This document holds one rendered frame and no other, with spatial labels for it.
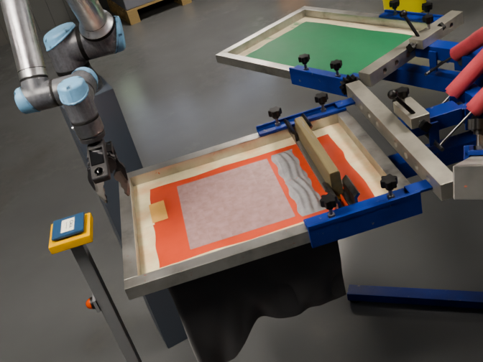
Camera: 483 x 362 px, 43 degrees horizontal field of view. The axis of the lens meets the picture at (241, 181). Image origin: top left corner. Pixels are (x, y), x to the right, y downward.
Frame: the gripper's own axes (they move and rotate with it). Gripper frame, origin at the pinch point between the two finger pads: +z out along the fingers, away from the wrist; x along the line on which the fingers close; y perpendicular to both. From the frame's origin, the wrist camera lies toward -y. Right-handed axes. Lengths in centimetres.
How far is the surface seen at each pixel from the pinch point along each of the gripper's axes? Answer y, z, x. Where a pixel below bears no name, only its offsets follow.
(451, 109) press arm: -3, 4, -99
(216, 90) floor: 301, 110, -54
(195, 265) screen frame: -29.0, 8.9, -16.5
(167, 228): -4.6, 12.5, -10.8
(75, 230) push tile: 7.6, 11.2, 16.6
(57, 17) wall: 639, 104, 91
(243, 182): 6.7, 12.6, -36.0
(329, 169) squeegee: -16, 2, -58
